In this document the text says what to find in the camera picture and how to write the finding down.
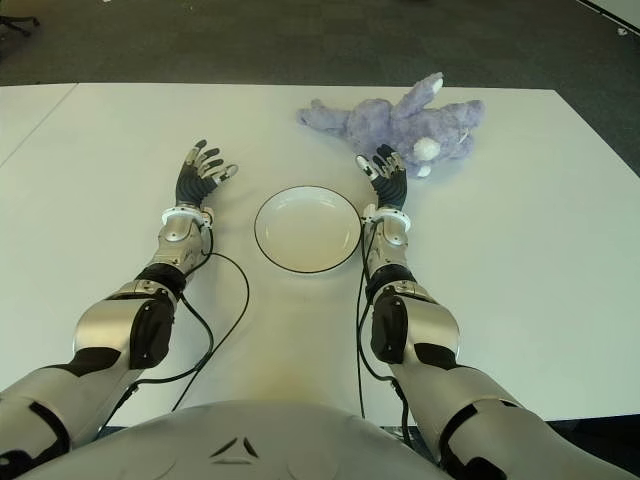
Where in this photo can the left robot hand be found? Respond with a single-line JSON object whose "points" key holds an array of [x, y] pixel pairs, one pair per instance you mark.
{"points": [[192, 182]]}

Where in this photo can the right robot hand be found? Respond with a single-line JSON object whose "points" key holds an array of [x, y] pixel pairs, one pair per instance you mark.
{"points": [[390, 187]]}

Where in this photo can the purple plush bunny doll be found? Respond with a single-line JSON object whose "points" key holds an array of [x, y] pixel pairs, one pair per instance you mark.
{"points": [[380, 120]]}

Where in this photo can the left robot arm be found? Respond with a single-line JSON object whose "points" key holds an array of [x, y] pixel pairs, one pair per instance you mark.
{"points": [[110, 320]]}

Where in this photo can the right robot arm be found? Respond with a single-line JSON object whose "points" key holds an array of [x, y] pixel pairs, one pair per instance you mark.
{"points": [[430, 320]]}

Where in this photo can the white plate black rim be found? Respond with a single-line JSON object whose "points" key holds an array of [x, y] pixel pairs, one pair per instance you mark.
{"points": [[307, 235]]}

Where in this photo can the black office chair base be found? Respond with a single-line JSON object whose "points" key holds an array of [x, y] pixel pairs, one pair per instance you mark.
{"points": [[20, 21]]}

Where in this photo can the grey robot torso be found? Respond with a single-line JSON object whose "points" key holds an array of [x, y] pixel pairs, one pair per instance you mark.
{"points": [[240, 425]]}

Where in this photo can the white panel corner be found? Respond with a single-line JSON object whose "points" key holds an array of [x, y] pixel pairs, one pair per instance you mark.
{"points": [[620, 6]]}

